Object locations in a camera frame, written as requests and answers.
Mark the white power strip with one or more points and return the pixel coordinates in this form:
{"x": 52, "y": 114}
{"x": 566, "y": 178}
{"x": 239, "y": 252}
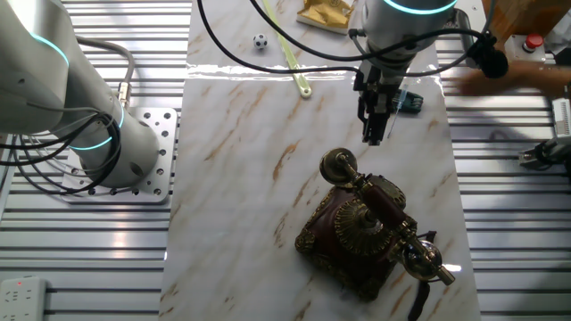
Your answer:
{"x": 20, "y": 298}

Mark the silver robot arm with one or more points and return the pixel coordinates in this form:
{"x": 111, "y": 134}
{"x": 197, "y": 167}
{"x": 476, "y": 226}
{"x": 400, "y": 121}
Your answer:
{"x": 44, "y": 89}

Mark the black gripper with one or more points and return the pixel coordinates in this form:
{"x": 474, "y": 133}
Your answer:
{"x": 379, "y": 89}

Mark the white crumpled sheet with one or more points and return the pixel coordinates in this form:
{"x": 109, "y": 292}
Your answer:
{"x": 561, "y": 35}

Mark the person forearm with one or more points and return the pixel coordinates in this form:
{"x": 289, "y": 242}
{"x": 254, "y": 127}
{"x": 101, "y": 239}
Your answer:
{"x": 544, "y": 78}

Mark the brown cardboard box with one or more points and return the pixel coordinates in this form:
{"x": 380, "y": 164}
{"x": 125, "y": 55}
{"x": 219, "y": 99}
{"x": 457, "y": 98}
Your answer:
{"x": 517, "y": 18}

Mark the blurred person hand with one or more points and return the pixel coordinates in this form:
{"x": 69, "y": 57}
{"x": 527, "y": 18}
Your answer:
{"x": 482, "y": 87}

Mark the green hex key set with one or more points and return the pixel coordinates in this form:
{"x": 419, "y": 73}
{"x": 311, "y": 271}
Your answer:
{"x": 412, "y": 101}

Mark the mini soccer ball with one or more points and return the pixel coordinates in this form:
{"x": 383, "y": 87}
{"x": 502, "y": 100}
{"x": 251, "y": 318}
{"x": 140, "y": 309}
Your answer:
{"x": 260, "y": 41}

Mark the gold tissue pack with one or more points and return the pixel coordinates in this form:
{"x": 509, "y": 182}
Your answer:
{"x": 323, "y": 15}

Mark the metal camera mount clamp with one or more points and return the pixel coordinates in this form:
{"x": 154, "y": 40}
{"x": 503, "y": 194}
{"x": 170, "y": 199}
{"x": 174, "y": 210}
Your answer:
{"x": 546, "y": 153}

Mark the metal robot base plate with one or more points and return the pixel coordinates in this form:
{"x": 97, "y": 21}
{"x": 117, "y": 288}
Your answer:
{"x": 165, "y": 134}

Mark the black fuzzy microphone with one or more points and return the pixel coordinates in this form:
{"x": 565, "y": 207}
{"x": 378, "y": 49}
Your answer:
{"x": 493, "y": 62}

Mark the yellow-green fly swatter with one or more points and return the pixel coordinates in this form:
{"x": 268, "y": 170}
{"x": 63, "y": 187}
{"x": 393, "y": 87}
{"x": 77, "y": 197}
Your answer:
{"x": 292, "y": 64}

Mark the red emergency stop button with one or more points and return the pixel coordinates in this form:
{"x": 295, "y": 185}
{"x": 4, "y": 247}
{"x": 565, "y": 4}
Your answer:
{"x": 519, "y": 51}

